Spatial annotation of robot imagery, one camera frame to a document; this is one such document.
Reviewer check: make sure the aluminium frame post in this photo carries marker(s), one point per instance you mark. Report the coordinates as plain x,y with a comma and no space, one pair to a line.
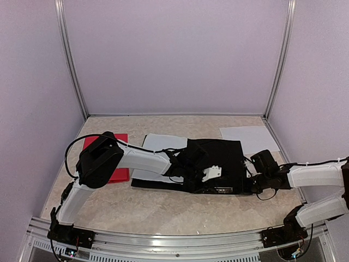
63,30
291,9

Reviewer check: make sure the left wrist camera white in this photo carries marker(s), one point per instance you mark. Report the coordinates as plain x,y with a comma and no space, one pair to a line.
211,173

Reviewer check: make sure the aluminium frame post left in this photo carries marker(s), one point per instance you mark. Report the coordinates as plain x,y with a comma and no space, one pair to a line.
63,30

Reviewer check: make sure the aluminium frame rail back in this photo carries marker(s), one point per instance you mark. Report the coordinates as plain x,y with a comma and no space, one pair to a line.
175,114

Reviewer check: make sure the aluminium frame post right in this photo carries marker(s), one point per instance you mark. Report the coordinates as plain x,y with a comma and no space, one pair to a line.
291,9

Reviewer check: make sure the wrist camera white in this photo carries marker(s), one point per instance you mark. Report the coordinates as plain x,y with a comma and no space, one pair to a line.
211,173
250,170

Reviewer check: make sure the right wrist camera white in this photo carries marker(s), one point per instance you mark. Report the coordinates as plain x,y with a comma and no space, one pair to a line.
250,170

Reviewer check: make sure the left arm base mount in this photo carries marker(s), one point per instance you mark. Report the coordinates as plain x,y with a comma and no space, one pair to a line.
68,234

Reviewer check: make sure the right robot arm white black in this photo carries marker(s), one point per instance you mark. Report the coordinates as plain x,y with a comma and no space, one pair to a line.
322,175

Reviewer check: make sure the red clip file folder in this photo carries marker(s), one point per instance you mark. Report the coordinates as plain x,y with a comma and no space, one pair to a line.
119,175

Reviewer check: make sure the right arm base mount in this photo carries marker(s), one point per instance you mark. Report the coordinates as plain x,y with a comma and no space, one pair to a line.
272,237

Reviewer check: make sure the black clip file folder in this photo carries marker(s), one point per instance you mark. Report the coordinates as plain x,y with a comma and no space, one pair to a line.
224,153

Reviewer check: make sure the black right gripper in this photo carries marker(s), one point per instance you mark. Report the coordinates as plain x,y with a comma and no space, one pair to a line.
257,191

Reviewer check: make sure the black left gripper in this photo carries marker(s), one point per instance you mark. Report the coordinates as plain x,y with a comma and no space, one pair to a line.
204,189

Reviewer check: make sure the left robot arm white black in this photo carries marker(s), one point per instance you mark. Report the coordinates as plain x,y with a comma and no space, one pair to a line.
98,161

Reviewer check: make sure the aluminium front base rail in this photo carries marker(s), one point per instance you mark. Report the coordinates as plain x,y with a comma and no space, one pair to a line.
111,246

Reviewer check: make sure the white paper sheet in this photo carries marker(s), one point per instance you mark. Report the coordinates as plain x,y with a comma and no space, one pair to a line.
252,138

